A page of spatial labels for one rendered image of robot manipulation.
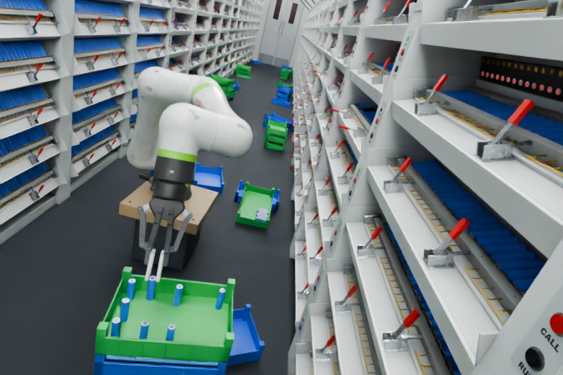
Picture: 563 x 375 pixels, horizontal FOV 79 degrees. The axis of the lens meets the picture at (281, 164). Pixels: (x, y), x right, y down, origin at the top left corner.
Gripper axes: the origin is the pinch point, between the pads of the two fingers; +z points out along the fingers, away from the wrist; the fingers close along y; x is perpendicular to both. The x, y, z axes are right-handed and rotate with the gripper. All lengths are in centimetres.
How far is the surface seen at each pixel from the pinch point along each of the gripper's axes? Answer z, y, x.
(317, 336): 21, -51, -16
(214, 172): -23, -12, -180
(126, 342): 16.2, 2.5, 5.1
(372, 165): -34, -51, 0
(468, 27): -57, -47, 36
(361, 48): -89, -63, -51
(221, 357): 18.7, -19.3, 3.9
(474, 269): -17, -51, 42
